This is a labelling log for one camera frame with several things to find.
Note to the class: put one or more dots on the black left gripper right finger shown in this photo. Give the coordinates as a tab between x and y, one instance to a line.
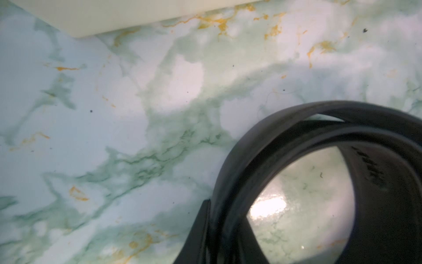
249	251

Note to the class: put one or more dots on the black leather belt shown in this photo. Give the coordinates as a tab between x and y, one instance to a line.
382	148

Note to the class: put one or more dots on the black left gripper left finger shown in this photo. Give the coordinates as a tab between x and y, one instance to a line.
194	249

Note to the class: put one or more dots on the white compartment storage box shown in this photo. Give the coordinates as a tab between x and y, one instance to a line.
80	18

